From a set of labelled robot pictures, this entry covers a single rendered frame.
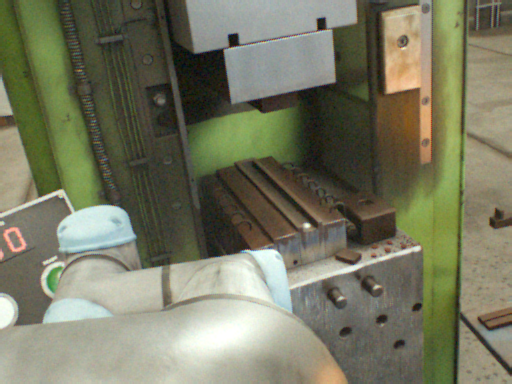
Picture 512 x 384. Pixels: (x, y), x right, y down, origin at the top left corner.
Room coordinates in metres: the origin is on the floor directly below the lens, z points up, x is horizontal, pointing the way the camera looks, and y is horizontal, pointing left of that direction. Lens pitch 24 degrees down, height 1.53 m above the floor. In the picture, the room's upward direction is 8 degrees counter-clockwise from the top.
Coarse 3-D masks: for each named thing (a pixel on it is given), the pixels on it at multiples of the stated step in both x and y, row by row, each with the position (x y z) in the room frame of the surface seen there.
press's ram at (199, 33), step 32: (192, 0) 0.95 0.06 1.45; (224, 0) 0.96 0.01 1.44; (256, 0) 0.98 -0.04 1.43; (288, 0) 0.99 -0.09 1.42; (320, 0) 1.01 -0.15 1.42; (352, 0) 1.03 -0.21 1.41; (192, 32) 0.95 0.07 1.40; (224, 32) 0.96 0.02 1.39; (256, 32) 0.98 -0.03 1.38; (288, 32) 0.99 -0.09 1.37
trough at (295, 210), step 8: (248, 168) 1.37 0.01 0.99; (256, 168) 1.35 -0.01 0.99; (256, 176) 1.31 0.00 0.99; (264, 176) 1.30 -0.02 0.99; (264, 184) 1.25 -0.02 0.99; (272, 184) 1.24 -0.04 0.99; (272, 192) 1.20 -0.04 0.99; (280, 192) 1.19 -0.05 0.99; (280, 200) 1.15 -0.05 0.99; (288, 200) 1.14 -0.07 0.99; (288, 208) 1.11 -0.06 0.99; (296, 208) 1.10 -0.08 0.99; (296, 216) 1.06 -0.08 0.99; (304, 216) 1.06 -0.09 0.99; (312, 224) 1.02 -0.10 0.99
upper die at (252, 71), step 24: (240, 48) 0.97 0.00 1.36; (264, 48) 0.98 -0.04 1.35; (288, 48) 0.99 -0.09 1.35; (312, 48) 1.00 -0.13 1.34; (192, 72) 1.23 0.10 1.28; (216, 72) 1.03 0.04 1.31; (240, 72) 0.97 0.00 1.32; (264, 72) 0.98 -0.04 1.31; (288, 72) 0.99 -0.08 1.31; (312, 72) 1.00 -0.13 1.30; (240, 96) 0.96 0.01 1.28; (264, 96) 0.98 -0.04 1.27
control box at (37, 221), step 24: (0, 216) 0.78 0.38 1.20; (24, 216) 0.80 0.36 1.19; (48, 216) 0.81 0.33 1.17; (0, 240) 0.76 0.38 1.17; (24, 240) 0.77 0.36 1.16; (48, 240) 0.79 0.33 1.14; (0, 264) 0.74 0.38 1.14; (24, 264) 0.75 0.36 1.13; (48, 264) 0.76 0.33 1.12; (0, 288) 0.71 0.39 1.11; (24, 288) 0.73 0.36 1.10; (24, 312) 0.71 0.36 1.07
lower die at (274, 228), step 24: (240, 168) 1.34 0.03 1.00; (264, 168) 1.32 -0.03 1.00; (216, 192) 1.25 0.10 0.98; (240, 192) 1.21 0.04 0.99; (264, 192) 1.17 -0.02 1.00; (288, 192) 1.16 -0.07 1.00; (240, 216) 1.11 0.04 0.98; (264, 216) 1.07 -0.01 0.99; (288, 216) 1.04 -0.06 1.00; (312, 216) 1.03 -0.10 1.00; (336, 216) 1.03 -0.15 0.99; (240, 240) 1.04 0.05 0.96; (264, 240) 0.99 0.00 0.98; (288, 240) 0.98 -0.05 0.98; (312, 240) 0.99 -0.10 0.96; (336, 240) 1.01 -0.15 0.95; (288, 264) 0.98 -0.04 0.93
